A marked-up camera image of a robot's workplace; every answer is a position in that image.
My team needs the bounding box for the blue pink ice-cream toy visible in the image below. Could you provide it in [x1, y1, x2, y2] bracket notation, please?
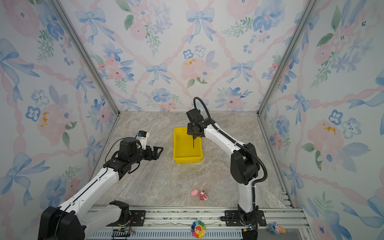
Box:
[269, 222, 287, 235]

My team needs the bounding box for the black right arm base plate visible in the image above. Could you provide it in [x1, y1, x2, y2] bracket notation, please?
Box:
[220, 209, 267, 227]

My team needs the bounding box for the yellow plastic bin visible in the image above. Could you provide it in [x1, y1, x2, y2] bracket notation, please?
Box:
[173, 127, 203, 164]

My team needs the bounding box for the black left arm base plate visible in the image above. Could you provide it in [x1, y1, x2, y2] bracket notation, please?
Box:
[108, 210, 147, 228]

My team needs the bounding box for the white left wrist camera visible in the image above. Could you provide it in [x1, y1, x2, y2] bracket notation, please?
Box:
[136, 130, 150, 150]

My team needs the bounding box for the aluminium corner post left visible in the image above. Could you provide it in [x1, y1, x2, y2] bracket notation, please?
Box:
[47, 0, 121, 115]

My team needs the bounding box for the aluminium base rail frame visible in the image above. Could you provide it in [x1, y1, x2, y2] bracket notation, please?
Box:
[86, 204, 315, 240]

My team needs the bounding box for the aluminium corner post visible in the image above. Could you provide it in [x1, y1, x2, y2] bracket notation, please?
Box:
[47, 0, 121, 115]
[257, 0, 318, 115]

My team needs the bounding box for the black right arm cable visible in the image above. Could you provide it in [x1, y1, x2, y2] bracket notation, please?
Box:
[192, 96, 268, 211]

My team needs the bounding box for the aluminium corner post right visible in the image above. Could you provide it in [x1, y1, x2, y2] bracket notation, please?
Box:
[257, 0, 318, 115]

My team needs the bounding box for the pink toy figure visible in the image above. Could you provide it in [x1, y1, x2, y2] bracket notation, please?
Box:
[191, 189, 208, 201]

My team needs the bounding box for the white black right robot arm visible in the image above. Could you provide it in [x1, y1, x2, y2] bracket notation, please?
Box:
[186, 108, 260, 214]

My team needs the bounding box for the rainbow flower toy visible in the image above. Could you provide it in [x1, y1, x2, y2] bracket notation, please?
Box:
[191, 220, 207, 239]

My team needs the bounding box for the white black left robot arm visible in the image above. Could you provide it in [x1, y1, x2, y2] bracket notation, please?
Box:
[38, 131, 164, 240]

